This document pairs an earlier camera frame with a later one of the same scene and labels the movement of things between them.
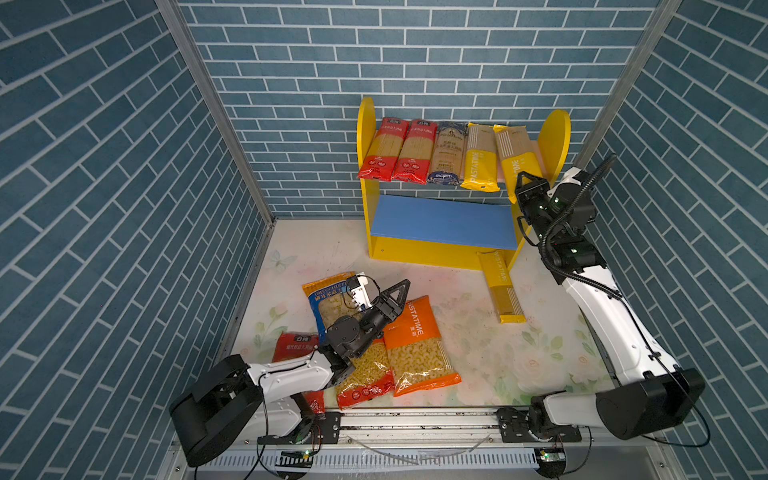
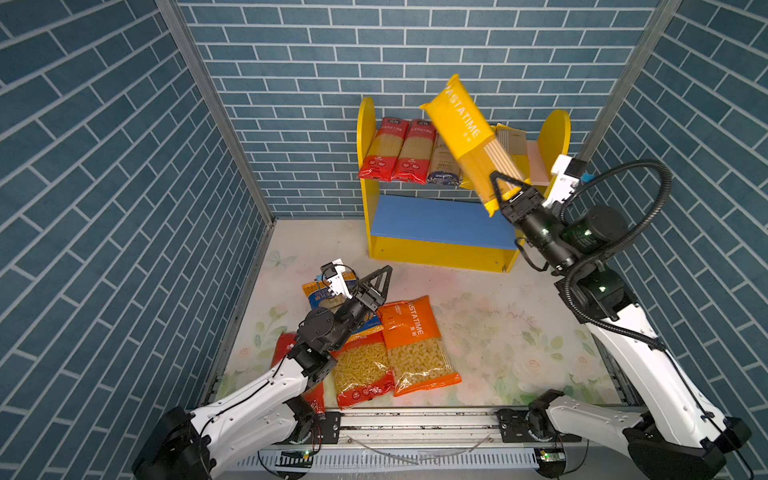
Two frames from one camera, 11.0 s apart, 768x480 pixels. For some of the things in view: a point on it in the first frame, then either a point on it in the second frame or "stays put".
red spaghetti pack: [385, 149] stays put
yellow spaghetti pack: [498, 279] → [470, 137]
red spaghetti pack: [414, 162] stays put
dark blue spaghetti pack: [447, 162] stays put
